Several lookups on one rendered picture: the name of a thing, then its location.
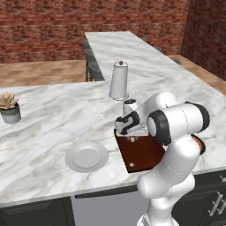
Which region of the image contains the succulent in grey pot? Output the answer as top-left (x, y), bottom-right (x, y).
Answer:
top-left (0, 91), bottom-right (22, 124)

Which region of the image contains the white shaker black top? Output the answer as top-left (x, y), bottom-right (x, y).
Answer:
top-left (122, 99), bottom-right (139, 117)

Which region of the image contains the grey dishwasher front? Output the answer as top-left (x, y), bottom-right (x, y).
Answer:
top-left (70, 189), bottom-right (152, 226)

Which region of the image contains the brown wooden tray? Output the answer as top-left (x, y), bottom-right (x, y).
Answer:
top-left (113, 128), bottom-right (166, 174)

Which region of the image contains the dark cupboard run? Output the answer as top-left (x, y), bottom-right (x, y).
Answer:
top-left (171, 169), bottom-right (226, 226)

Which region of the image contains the white round plate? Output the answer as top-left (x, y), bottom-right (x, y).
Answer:
top-left (64, 140), bottom-right (109, 174)

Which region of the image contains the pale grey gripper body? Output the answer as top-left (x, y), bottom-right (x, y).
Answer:
top-left (117, 126), bottom-right (149, 139)

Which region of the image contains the orange and dark doughnut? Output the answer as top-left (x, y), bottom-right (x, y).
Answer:
top-left (190, 133), bottom-right (207, 156)

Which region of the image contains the dark cupboard door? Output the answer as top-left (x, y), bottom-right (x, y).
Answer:
top-left (0, 196), bottom-right (75, 226)

